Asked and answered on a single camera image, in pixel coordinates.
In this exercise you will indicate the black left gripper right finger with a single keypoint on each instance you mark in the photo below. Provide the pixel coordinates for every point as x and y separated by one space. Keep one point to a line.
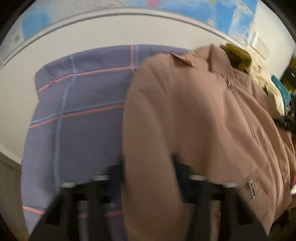
219 211

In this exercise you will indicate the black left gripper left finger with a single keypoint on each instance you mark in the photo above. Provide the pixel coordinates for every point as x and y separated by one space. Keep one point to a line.
88 211

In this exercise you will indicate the pink beige jacket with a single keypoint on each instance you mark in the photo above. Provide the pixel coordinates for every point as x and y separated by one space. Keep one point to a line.
219 122

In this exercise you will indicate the teal perforated plastic basket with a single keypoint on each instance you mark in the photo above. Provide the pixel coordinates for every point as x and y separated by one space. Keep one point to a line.
284 92

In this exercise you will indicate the cream white garment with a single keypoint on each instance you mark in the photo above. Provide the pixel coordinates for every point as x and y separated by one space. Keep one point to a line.
259 72

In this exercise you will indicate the mustard yellow garment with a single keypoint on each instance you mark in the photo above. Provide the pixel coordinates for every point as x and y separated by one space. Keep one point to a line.
239 58

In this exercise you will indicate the purple plaid bed sheet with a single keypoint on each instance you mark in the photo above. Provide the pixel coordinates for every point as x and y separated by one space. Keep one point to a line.
75 131

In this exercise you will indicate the white wall socket panel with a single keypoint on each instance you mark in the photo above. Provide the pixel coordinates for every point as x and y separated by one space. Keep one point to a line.
259 46

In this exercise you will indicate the colourful wall map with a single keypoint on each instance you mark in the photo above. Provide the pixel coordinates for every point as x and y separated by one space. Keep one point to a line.
226 19

